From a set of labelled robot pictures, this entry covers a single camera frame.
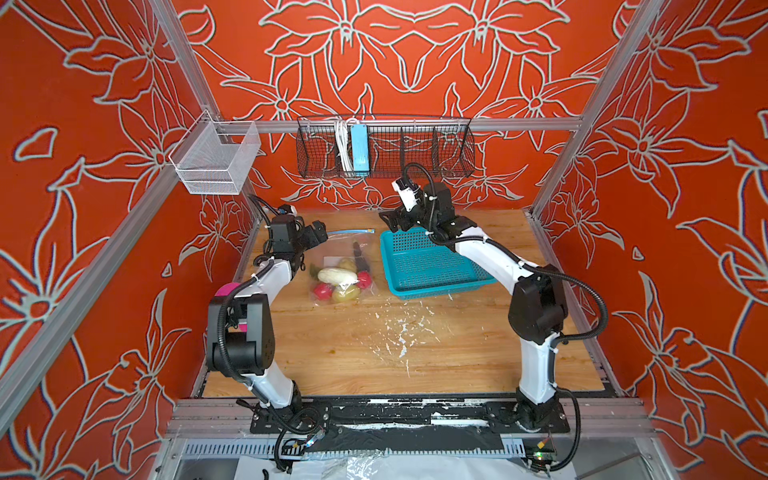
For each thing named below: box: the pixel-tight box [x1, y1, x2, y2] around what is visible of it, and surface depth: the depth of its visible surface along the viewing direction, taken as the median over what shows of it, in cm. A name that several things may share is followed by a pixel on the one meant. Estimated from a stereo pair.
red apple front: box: [357, 271, 373, 289], surface depth 96 cm
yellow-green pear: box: [339, 258, 358, 272], surface depth 102 cm
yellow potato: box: [332, 284, 362, 303], surface depth 92 cm
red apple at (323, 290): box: [314, 282, 334, 301], surface depth 93 cm
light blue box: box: [350, 124, 370, 172], surface depth 92 cm
